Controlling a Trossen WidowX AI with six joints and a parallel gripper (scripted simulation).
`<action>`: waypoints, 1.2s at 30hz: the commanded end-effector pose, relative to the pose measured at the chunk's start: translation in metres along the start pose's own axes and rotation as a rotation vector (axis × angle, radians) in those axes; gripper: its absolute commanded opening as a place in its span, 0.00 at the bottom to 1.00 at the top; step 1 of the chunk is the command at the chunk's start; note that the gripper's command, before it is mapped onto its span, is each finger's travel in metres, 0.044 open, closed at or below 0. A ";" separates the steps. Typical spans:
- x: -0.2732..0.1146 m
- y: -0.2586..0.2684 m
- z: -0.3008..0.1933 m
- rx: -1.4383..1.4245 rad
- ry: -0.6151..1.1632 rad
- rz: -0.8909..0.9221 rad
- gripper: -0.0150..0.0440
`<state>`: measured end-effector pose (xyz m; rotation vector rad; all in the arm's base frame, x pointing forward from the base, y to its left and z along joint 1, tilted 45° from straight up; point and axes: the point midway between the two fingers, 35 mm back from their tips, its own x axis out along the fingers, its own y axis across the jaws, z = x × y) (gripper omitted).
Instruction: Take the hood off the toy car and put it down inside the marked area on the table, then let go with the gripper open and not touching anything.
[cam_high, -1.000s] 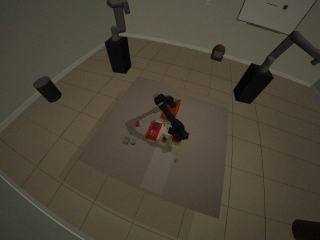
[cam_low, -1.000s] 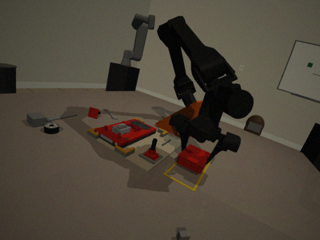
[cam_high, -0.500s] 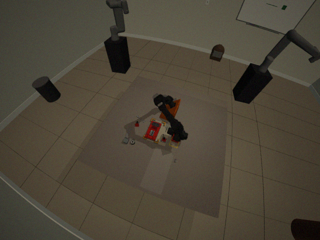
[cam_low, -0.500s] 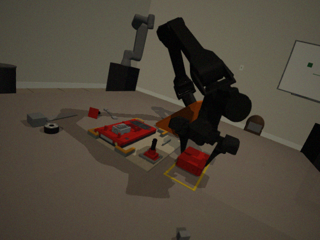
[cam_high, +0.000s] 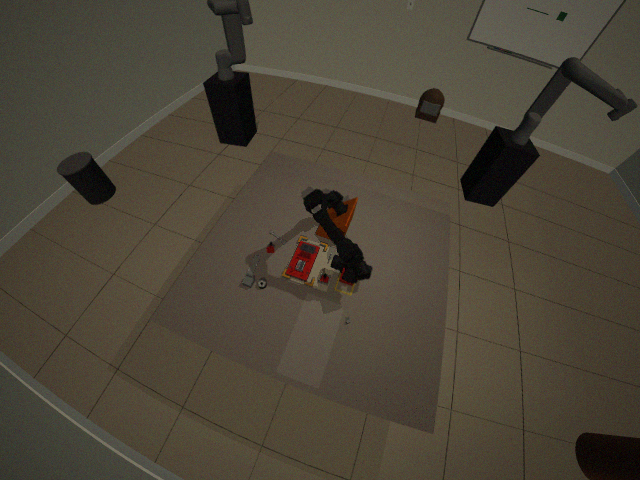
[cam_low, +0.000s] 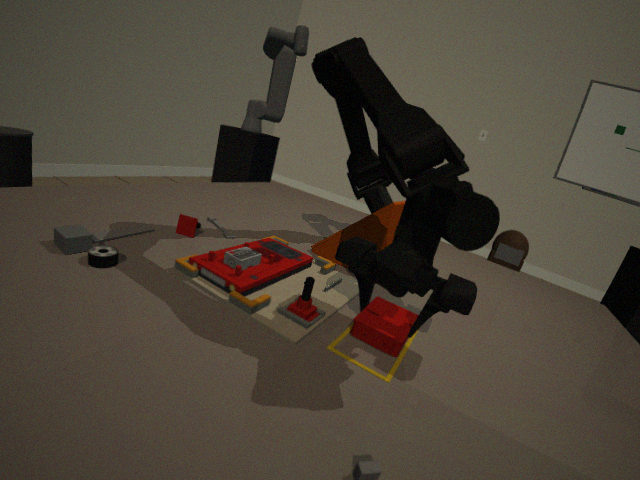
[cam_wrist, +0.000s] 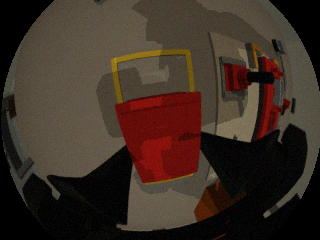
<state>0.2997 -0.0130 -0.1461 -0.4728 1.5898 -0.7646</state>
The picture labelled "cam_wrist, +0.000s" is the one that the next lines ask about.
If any yellow rectangular outline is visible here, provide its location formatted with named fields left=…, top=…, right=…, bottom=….
left=111, top=49, right=195, bottom=185

